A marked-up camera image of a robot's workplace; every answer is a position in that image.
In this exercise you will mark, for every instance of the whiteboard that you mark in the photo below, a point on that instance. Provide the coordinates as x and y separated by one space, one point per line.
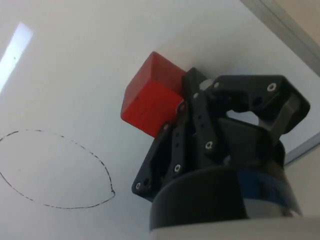
75 75

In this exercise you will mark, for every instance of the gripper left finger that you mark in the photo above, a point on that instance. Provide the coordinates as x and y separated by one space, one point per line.
155 162

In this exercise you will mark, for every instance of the red cube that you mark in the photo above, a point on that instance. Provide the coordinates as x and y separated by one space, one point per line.
147 105

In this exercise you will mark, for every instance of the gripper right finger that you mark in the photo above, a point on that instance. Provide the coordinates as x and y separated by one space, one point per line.
250 87

